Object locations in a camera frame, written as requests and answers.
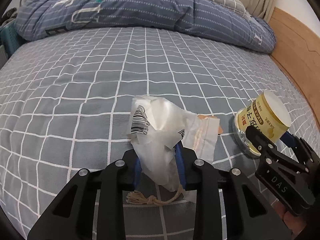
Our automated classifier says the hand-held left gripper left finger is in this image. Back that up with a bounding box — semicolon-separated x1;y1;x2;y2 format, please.
27;149;142;240

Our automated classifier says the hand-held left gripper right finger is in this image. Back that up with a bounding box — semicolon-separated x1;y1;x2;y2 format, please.
175;142;288;240

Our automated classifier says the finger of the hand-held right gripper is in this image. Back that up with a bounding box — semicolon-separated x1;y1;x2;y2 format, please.
245;126;300;174
280;131;320;180

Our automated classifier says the yellow paper tub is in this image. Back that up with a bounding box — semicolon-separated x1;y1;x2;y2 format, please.
234;91;292;158

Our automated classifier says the white plastic drawstring bag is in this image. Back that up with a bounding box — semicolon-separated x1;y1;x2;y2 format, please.
126;94;224;205

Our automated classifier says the person's right hand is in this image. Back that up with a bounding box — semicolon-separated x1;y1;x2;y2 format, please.
280;206;308;240

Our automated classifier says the wooden headboard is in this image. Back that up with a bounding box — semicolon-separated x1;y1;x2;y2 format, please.
269;6;320;110

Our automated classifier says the blue checked quilt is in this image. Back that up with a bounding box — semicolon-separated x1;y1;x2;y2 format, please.
14;0;277;54

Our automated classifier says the teal suitcase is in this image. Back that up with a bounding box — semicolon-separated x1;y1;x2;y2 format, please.
0;24;24;54

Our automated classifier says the dark cloth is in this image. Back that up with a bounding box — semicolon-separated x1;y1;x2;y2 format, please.
0;7;19;27

